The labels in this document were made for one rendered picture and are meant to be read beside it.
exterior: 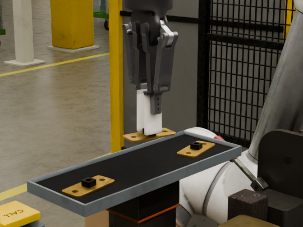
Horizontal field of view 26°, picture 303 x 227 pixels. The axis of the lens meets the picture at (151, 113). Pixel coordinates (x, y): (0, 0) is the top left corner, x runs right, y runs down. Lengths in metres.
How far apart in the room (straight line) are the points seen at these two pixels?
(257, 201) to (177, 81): 2.83
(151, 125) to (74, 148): 3.81
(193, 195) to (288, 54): 0.43
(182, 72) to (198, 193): 2.29
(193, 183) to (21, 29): 6.47
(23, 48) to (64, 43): 1.02
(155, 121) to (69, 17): 7.73
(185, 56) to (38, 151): 1.51
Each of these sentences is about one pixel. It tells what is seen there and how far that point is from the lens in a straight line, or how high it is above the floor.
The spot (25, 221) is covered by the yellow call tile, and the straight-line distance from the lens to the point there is 0.92.
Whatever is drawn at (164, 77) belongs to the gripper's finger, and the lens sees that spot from 1.01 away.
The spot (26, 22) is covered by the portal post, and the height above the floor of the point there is 0.50.
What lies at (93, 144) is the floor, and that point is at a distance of 4.94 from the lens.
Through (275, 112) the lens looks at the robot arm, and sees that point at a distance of 1.53.
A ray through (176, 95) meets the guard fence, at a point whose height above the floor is 0.59.
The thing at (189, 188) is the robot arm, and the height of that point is 0.92.
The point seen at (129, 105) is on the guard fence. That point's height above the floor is 0.47.
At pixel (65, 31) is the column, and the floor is 0.26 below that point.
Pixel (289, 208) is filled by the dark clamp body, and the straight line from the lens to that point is 1.15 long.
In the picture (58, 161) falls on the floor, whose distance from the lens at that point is 4.62.
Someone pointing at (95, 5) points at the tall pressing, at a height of 0.37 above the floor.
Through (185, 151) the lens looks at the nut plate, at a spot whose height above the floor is 1.16.
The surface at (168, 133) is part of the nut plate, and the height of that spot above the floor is 1.21.
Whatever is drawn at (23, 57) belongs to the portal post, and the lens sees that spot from 8.03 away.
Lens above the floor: 1.53
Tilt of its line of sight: 15 degrees down
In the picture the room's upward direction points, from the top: straight up
